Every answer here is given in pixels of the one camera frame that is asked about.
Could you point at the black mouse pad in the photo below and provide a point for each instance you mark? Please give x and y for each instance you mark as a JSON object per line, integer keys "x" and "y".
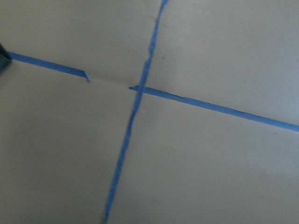
{"x": 5, "y": 59}

